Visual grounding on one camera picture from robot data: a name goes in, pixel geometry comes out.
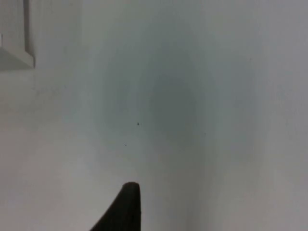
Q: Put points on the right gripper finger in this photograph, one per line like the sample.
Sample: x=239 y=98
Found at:
x=125 y=211

